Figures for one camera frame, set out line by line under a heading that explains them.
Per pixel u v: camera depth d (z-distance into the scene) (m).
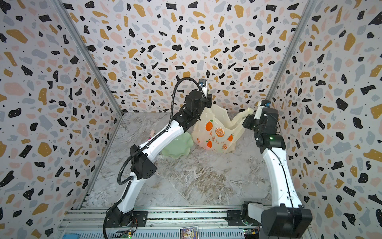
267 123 0.53
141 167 0.59
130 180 0.58
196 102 0.60
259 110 0.65
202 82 0.66
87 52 0.85
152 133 1.07
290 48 0.86
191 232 0.69
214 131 0.84
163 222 0.73
